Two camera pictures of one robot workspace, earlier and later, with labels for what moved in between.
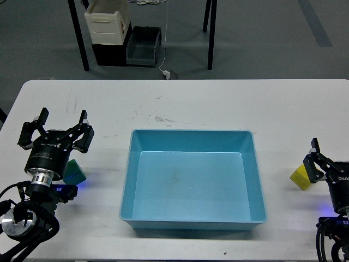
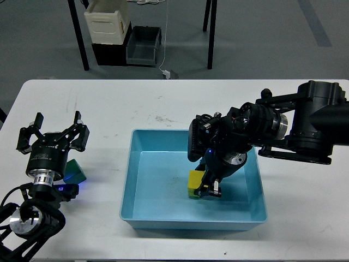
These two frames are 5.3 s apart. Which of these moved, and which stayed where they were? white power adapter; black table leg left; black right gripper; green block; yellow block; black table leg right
Moved: black right gripper; yellow block
Stayed: white power adapter; green block; black table leg right; black table leg left
